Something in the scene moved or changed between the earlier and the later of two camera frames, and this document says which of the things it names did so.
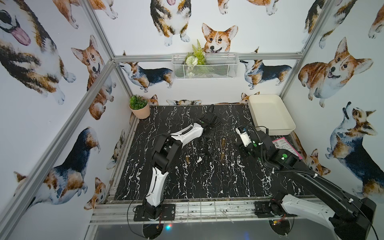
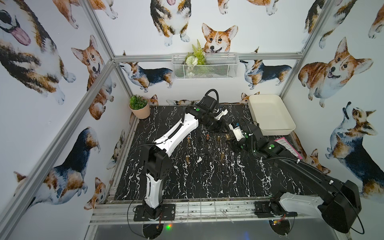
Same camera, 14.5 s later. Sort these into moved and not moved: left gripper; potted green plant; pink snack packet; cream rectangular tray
Moved: left gripper
Not moved: cream rectangular tray; potted green plant; pink snack packet
